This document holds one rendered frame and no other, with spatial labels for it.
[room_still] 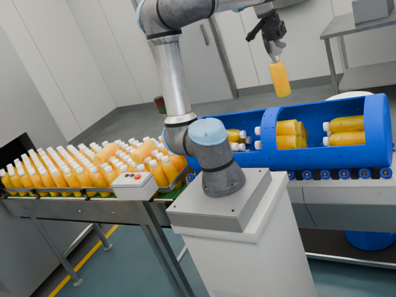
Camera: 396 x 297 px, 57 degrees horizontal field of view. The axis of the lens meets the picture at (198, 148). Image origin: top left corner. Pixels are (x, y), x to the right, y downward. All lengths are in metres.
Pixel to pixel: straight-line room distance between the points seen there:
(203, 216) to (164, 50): 0.54
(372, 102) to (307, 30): 3.51
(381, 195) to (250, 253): 0.63
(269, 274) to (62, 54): 5.81
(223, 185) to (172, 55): 0.45
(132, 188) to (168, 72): 0.75
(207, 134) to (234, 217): 0.26
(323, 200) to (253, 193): 0.54
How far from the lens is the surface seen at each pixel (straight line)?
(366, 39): 4.86
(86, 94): 6.76
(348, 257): 2.38
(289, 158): 1.55
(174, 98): 1.22
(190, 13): 1.13
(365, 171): 1.57
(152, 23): 1.20
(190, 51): 5.64
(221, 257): 1.28
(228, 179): 1.18
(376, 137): 1.45
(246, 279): 1.31
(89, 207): 2.35
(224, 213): 1.11
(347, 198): 1.63
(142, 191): 1.76
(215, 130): 1.12
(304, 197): 1.67
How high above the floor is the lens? 1.86
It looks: 25 degrees down
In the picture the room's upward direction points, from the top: 21 degrees counter-clockwise
